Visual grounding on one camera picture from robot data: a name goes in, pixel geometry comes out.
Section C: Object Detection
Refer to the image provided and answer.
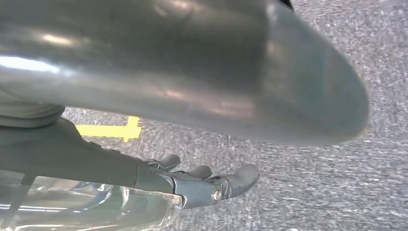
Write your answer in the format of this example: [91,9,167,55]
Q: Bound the yellow floor tape mark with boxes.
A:
[75,115,142,143]

